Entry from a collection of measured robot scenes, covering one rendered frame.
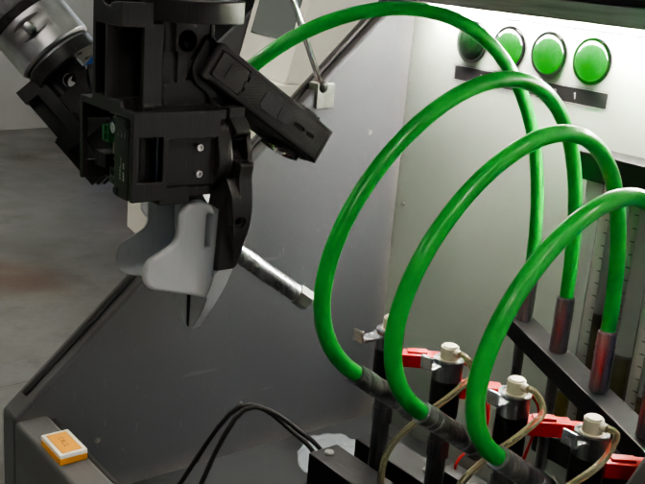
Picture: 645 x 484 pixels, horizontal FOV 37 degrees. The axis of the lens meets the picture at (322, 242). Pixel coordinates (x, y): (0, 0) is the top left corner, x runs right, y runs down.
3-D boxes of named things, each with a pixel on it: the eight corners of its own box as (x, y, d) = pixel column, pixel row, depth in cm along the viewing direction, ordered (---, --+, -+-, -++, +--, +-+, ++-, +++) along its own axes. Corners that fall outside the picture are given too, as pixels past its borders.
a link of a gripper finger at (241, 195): (185, 256, 63) (191, 125, 60) (209, 254, 64) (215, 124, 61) (224, 278, 59) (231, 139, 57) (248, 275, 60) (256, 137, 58)
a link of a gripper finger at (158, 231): (106, 321, 64) (107, 185, 61) (183, 307, 67) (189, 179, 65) (127, 337, 62) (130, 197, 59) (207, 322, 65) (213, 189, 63)
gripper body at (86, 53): (109, 190, 96) (28, 95, 95) (176, 133, 96) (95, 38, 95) (96, 191, 88) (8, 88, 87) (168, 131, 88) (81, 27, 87)
